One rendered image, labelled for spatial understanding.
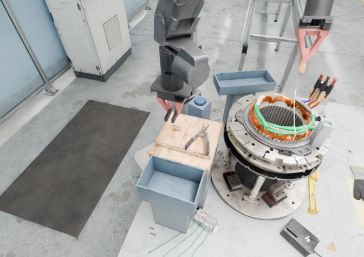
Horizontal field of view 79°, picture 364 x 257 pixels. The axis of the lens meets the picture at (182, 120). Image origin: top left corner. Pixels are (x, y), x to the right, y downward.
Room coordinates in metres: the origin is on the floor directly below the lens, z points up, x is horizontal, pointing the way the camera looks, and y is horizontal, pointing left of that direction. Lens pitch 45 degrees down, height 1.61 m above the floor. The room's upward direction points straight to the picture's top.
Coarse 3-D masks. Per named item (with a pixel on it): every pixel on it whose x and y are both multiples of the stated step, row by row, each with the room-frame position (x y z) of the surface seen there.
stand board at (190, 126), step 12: (168, 120) 0.54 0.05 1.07; (180, 120) 0.54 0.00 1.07; (192, 120) 0.54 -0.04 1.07; (204, 120) 0.54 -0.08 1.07; (168, 132) 0.49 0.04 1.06; (180, 132) 0.49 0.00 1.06; (192, 132) 0.49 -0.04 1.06; (216, 132) 0.49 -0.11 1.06; (168, 144) 0.44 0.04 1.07; (180, 144) 0.44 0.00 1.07; (192, 144) 0.44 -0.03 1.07; (204, 144) 0.44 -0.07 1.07; (216, 144) 0.44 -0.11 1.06; (168, 156) 0.39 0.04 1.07; (180, 156) 0.39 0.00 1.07; (192, 156) 0.39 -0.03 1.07; (204, 168) 0.35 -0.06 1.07
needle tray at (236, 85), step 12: (228, 72) 0.85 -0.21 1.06; (240, 72) 0.86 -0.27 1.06; (252, 72) 0.87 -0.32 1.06; (264, 72) 0.87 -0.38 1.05; (216, 84) 0.79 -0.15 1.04; (228, 84) 0.82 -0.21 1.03; (240, 84) 0.82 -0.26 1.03; (252, 84) 0.76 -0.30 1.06; (264, 84) 0.76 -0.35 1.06; (228, 96) 0.82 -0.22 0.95; (240, 96) 0.77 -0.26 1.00; (228, 108) 0.79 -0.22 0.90
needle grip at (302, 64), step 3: (306, 48) 0.52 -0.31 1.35; (309, 48) 0.52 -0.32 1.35; (306, 51) 0.51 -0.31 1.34; (300, 60) 0.51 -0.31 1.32; (303, 60) 0.51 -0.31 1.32; (300, 63) 0.51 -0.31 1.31; (303, 63) 0.50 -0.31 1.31; (306, 63) 0.50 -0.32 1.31; (300, 66) 0.50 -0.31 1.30; (303, 66) 0.50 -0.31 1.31; (297, 69) 0.51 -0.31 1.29; (300, 69) 0.50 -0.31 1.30; (303, 69) 0.50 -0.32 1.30; (300, 72) 0.50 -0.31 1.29; (303, 72) 0.50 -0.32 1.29
